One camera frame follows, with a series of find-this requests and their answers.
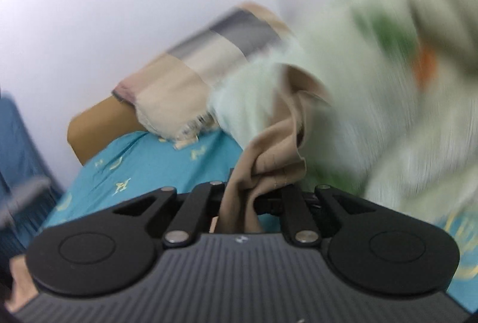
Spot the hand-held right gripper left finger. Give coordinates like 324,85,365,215
112,181,226,247

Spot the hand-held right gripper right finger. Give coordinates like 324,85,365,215
280,183,377,246

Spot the tan cloth garment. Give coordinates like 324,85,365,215
218,64,334,234

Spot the blue printed bed sheet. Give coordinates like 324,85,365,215
39,129,478,313

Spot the striped beige grey blanket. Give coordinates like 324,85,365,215
112,2,296,151

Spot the wooden headboard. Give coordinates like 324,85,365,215
67,95,151,166

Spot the light green printed blanket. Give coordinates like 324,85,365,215
207,0,478,228

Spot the blue cloth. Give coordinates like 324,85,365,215
0,92,65,261

